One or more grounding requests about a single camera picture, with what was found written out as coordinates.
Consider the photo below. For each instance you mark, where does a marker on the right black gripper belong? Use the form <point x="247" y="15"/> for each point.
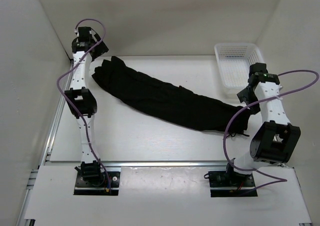
<point x="243" y="96"/>

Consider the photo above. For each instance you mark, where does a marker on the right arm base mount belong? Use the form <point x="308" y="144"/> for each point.
<point x="229" y="184"/>

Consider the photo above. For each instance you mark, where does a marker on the aluminium front rail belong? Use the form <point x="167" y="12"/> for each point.
<point x="109" y="164"/>

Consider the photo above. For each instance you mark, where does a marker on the white plastic basket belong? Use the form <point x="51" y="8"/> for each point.
<point x="234" y="61"/>

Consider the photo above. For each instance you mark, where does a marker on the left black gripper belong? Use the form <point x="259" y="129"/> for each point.
<point x="100" y="51"/>

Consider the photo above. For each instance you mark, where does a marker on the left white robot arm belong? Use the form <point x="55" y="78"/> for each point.
<point x="83" y="104"/>

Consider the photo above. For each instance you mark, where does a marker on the black trousers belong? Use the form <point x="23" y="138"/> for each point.
<point x="165" y="101"/>

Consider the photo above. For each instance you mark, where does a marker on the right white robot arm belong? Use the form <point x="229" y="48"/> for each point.
<point x="277" y="138"/>

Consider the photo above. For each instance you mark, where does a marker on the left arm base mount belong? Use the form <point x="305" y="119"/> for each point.
<point x="98" y="187"/>

